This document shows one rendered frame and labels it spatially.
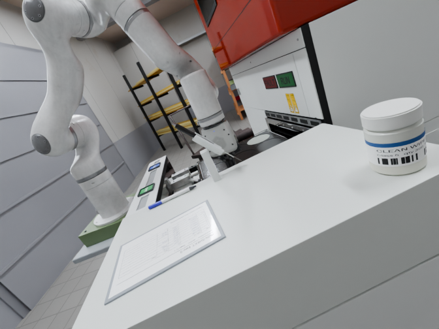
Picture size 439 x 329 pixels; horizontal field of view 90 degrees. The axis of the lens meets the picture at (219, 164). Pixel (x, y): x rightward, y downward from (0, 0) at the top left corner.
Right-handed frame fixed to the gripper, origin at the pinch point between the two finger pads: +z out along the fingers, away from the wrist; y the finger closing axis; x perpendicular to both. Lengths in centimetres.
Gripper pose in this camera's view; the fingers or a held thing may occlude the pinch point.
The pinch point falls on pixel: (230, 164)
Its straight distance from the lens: 75.5
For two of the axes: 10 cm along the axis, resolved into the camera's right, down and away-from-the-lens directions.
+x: 2.3, -4.5, 8.6
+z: 3.9, 8.6, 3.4
